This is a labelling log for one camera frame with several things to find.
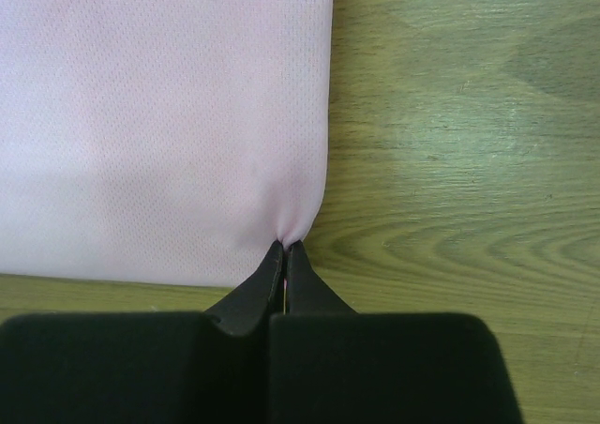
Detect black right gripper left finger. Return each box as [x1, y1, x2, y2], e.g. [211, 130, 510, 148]
[1, 243, 284, 423]

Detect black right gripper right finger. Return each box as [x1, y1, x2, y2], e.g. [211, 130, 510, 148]
[269, 243, 523, 423]

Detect pink t-shirt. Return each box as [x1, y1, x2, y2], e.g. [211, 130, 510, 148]
[1, 0, 333, 286]

